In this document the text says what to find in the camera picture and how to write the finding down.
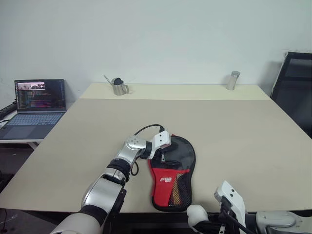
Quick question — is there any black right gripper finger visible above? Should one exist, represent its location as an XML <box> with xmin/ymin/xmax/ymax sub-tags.
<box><xmin>192</xmin><ymin>218</ymin><xmax>220</xmax><ymax>234</ymax></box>

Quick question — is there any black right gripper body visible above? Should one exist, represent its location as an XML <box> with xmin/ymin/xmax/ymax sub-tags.
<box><xmin>218</xmin><ymin>204</ymin><xmax>236</xmax><ymax>234</ymax></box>

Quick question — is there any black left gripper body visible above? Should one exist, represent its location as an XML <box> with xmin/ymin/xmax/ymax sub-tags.
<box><xmin>166</xmin><ymin>142</ymin><xmax>179</xmax><ymax>154</ymax></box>

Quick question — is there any black and red paddle case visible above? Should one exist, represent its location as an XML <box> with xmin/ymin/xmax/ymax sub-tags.
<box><xmin>147</xmin><ymin>133</ymin><xmax>197</xmax><ymax>213</ymax></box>

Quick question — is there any black table tennis paddle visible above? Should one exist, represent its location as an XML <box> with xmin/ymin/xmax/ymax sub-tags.
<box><xmin>170</xmin><ymin>174</ymin><xmax>191</xmax><ymax>206</ymax></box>

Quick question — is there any white rounded knob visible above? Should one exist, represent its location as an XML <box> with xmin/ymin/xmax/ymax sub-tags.
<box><xmin>187</xmin><ymin>204</ymin><xmax>210</xmax><ymax>227</ymax></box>

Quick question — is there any steel milk pitcher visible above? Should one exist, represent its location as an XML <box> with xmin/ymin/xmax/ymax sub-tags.
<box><xmin>111</xmin><ymin>78</ymin><xmax>133</xmax><ymax>96</ymax></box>

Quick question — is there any steel cylinder tumbler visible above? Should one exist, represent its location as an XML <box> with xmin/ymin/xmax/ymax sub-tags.
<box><xmin>226</xmin><ymin>71</ymin><xmax>241</xmax><ymax>91</ymax></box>

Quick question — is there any black mesh office chair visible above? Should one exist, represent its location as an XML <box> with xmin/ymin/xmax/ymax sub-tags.
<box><xmin>270</xmin><ymin>51</ymin><xmax>312</xmax><ymax>137</ymax></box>

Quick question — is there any open grey laptop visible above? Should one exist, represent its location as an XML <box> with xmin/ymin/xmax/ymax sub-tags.
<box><xmin>0</xmin><ymin>78</ymin><xmax>67</xmax><ymax>140</ymax></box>

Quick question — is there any white side desk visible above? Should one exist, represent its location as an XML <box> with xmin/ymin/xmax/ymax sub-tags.
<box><xmin>0</xmin><ymin>138</ymin><xmax>45</xmax><ymax>150</ymax></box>

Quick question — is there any black tube beside laptop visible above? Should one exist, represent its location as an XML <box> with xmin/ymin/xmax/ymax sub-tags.
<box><xmin>0</xmin><ymin>101</ymin><xmax>18</xmax><ymax>120</ymax></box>

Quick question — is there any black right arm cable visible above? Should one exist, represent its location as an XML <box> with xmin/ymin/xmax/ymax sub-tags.
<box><xmin>223</xmin><ymin>198</ymin><xmax>248</xmax><ymax>234</ymax></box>

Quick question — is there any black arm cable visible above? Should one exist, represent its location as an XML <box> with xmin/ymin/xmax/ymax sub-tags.
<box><xmin>223</xmin><ymin>198</ymin><xmax>248</xmax><ymax>234</ymax></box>
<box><xmin>130</xmin><ymin>124</ymin><xmax>166</xmax><ymax>176</ymax></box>

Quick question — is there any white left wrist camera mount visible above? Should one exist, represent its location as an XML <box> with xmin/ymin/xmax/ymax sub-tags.
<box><xmin>148</xmin><ymin>131</ymin><xmax>173</xmax><ymax>161</ymax></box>

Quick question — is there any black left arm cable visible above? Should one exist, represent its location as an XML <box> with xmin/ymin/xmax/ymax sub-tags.
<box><xmin>130</xmin><ymin>124</ymin><xmax>166</xmax><ymax>176</ymax></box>

